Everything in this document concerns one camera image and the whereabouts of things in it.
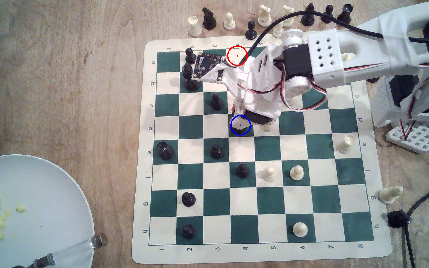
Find red white wrist wires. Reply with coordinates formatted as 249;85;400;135
272;60;329;112

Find black camera circuit board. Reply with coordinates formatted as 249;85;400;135
191;52;225;82

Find utensil with clear handle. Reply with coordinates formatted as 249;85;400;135
11;233;108;268

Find toppled white knight chess piece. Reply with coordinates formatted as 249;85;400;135
378;186;404;205

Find green white chess board mat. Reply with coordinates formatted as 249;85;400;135
132;29;393;265

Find black king chess piece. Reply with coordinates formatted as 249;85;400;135
182;63;202;92

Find thick black cable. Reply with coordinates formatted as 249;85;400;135
403;174;429;268

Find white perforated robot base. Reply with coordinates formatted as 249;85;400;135
386;125;429;154

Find white rook chess piece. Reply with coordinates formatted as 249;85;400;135
187;16;203;37
337;135;357;154

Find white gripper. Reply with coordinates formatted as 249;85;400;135
232;89;284;129

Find thin black camera cable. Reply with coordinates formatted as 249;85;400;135
223;10;429;69

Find toppled black chess piece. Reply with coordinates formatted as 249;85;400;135
388;210;412;229

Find pale blue round plate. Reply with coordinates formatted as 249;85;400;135
0;154;95;268

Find black knight chess piece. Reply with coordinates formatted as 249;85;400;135
202;7;217;31

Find red white servo wires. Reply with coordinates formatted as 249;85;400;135
401;67;429;141

